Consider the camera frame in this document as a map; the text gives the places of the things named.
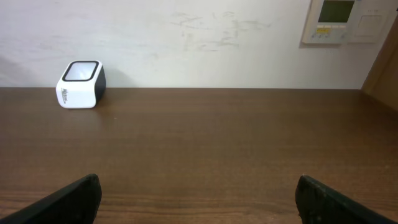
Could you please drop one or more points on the white barcode scanner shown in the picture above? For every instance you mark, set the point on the white barcode scanner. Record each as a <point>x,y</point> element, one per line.
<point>82,84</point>

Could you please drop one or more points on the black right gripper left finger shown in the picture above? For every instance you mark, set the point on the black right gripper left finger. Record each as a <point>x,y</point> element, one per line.
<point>77,202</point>

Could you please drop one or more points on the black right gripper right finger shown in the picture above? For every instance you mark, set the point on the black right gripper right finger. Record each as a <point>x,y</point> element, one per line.
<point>318,203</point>

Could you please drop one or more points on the beige wall control panel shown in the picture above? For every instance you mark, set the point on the beige wall control panel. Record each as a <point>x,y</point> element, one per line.
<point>338,22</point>

